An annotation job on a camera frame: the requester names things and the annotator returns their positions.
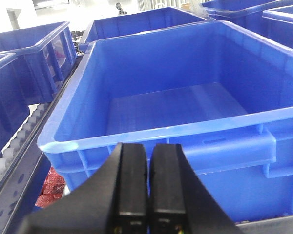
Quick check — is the blue crate left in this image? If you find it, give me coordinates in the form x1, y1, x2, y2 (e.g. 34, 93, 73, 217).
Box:
0, 21, 78, 105

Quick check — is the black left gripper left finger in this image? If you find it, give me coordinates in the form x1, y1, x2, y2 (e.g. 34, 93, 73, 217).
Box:
18, 143, 147, 234

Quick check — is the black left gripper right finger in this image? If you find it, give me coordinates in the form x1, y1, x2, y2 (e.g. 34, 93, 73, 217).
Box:
149, 144, 243, 234

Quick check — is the blue crate behind target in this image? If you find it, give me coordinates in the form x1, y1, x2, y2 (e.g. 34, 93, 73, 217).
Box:
79, 7, 208, 52

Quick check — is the white roller conveyor track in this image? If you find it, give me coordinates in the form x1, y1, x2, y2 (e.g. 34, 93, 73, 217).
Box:
0, 102, 51, 191

